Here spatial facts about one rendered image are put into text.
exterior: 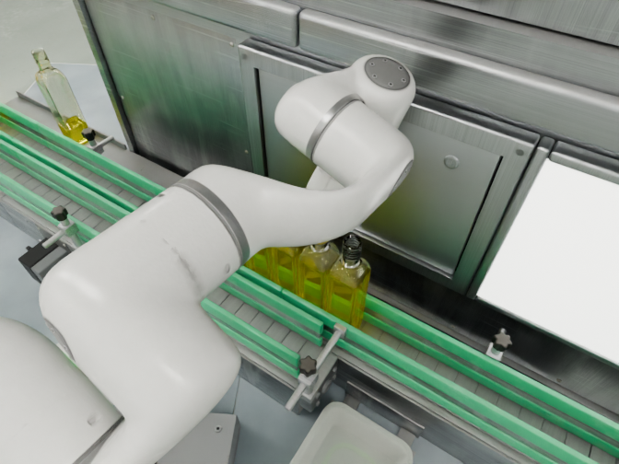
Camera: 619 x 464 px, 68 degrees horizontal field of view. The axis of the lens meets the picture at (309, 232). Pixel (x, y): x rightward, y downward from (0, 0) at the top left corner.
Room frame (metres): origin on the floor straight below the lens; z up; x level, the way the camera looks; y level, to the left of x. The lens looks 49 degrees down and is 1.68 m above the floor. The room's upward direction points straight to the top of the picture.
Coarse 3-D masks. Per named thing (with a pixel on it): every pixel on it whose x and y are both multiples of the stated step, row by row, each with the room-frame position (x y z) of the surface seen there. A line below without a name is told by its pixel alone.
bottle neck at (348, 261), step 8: (344, 240) 0.44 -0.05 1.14; (352, 240) 0.45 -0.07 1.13; (360, 240) 0.44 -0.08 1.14; (344, 248) 0.43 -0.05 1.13; (352, 248) 0.42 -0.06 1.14; (360, 248) 0.43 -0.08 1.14; (344, 256) 0.43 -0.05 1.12; (352, 256) 0.42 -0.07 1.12; (344, 264) 0.43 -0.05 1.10; (352, 264) 0.42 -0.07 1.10
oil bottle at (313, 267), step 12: (300, 252) 0.46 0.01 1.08; (312, 252) 0.46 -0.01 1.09; (324, 252) 0.45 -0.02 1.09; (336, 252) 0.46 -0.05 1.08; (300, 264) 0.46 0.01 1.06; (312, 264) 0.44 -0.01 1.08; (324, 264) 0.44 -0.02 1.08; (300, 276) 0.46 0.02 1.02; (312, 276) 0.44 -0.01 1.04; (324, 276) 0.43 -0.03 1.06; (300, 288) 0.46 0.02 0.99; (312, 288) 0.44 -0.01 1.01; (324, 288) 0.43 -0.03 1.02; (312, 300) 0.44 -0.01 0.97; (324, 300) 0.43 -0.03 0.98
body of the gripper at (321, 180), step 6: (318, 168) 0.42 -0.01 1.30; (312, 174) 0.43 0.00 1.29; (318, 174) 0.42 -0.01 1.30; (324, 174) 0.42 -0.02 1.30; (312, 180) 0.42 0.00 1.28; (318, 180) 0.42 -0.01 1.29; (324, 180) 0.41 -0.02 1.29; (330, 180) 0.41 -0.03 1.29; (336, 180) 0.41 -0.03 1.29; (312, 186) 0.42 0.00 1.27; (318, 186) 0.41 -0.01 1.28; (324, 186) 0.41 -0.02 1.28; (330, 186) 0.41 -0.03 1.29; (336, 186) 0.41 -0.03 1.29; (342, 186) 0.40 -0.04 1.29
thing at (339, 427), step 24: (336, 408) 0.29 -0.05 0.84; (312, 432) 0.25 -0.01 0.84; (336, 432) 0.27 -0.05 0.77; (360, 432) 0.26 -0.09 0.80; (384, 432) 0.25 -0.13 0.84; (312, 456) 0.23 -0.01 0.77; (336, 456) 0.23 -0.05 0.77; (360, 456) 0.23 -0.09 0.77; (384, 456) 0.23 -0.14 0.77; (408, 456) 0.21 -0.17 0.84
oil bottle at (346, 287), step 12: (336, 264) 0.43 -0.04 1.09; (360, 264) 0.43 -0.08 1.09; (336, 276) 0.42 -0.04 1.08; (348, 276) 0.41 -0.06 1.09; (360, 276) 0.41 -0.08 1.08; (336, 288) 0.42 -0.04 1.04; (348, 288) 0.41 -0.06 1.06; (360, 288) 0.41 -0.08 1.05; (336, 300) 0.42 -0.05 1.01; (348, 300) 0.40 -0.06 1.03; (360, 300) 0.42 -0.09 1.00; (336, 312) 0.42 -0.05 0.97; (348, 312) 0.40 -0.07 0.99; (360, 312) 0.43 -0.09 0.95; (360, 324) 0.44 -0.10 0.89
